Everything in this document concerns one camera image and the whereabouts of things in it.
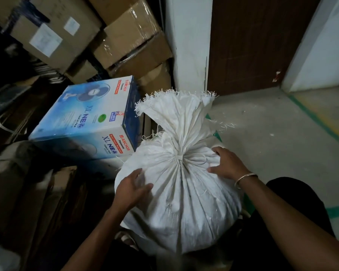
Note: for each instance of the person's right hand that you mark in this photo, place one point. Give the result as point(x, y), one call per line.
point(230, 165)

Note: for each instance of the person's left hand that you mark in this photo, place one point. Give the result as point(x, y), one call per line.
point(130, 191)

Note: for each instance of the open-flap cardboard box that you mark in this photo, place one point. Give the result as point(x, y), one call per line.
point(113, 7)

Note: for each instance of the small brown cardboard box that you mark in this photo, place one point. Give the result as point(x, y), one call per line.
point(80, 71)

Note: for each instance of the brown wooden door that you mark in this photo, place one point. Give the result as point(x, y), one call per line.
point(254, 42)

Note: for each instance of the person's right thumb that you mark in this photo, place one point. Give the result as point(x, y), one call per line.
point(214, 170)

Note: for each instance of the silver wrist bangle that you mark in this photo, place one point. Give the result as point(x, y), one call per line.
point(244, 178)

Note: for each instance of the person's left forearm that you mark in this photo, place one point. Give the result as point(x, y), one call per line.
point(93, 239)

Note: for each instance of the person's right forearm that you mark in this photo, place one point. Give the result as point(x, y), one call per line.
point(288, 222)

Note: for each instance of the person's black trousers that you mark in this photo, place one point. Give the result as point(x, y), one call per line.
point(288, 191)

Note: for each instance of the large labelled cardboard box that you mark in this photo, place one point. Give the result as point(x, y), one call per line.
point(48, 28)

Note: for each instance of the white woven sack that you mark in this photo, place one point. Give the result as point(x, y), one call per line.
point(183, 200)

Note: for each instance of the tape-wrapped cardboard box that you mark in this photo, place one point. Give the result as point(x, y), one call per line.
point(130, 33)

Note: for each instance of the person's left thumb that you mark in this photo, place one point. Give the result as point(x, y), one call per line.
point(145, 189)

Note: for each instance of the flattened brown cardboard sheets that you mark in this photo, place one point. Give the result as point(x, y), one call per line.
point(34, 206)

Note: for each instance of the blue table fan box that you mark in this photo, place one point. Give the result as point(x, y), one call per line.
point(93, 121)

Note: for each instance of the crumpled brown cardboard box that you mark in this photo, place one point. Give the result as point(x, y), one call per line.
point(155, 81)

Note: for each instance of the plain brown cardboard box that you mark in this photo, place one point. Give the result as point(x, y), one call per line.
point(141, 60)

